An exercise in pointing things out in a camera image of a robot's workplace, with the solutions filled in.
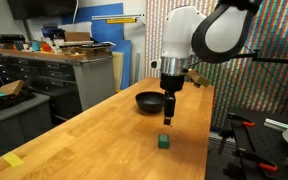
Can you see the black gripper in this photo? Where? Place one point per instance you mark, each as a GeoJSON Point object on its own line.
{"type": "Point", "coordinates": [172, 82]}

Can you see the green block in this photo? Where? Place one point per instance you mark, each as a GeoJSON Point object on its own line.
{"type": "Point", "coordinates": [164, 141]}

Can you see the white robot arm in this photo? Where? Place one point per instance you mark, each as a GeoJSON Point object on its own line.
{"type": "Point", "coordinates": [180, 30]}

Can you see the black bowl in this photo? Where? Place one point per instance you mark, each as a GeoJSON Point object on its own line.
{"type": "Point", "coordinates": [149, 101]}

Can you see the wooden block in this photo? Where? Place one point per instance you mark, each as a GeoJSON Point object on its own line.
{"type": "Point", "coordinates": [12, 87]}

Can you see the grey pole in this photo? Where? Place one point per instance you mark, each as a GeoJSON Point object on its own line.
{"type": "Point", "coordinates": [137, 68]}

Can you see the beige foam board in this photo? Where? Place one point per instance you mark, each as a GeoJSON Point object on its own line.
{"type": "Point", "coordinates": [118, 70]}

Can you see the blue board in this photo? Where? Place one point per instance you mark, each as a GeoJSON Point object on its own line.
{"type": "Point", "coordinates": [110, 31]}

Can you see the multicolour patterned backdrop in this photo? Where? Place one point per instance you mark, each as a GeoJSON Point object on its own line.
{"type": "Point", "coordinates": [267, 83]}

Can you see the yellow spirit level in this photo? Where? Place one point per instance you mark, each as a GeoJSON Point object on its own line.
{"type": "Point", "coordinates": [121, 20]}

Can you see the black breadboard table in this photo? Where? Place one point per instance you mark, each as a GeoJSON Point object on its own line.
{"type": "Point", "coordinates": [267, 146]}

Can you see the silver aluminium extrusion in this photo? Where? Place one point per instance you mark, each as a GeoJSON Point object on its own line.
{"type": "Point", "coordinates": [276, 124]}

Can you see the cardboard box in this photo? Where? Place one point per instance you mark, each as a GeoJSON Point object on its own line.
{"type": "Point", "coordinates": [77, 36]}

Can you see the orange plastic part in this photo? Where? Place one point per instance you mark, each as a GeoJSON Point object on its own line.
{"type": "Point", "coordinates": [45, 47]}

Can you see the tool chest with perforated side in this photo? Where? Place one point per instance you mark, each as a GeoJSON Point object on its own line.
{"type": "Point", "coordinates": [34, 75]}

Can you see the teal plastic box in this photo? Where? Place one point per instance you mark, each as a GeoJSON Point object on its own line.
{"type": "Point", "coordinates": [35, 45]}

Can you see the grey storage bin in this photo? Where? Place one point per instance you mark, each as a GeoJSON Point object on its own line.
{"type": "Point", "coordinates": [14, 116]}

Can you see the yellow tape piece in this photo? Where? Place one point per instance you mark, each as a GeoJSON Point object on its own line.
{"type": "Point", "coordinates": [13, 159]}

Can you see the black flat device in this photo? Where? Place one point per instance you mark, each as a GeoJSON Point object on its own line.
{"type": "Point", "coordinates": [9, 37]}

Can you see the white metal rail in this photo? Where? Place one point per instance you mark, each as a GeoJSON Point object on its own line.
{"type": "Point", "coordinates": [117, 16]}

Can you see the black wall monitor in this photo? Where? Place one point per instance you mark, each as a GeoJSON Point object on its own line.
{"type": "Point", "coordinates": [40, 8]}

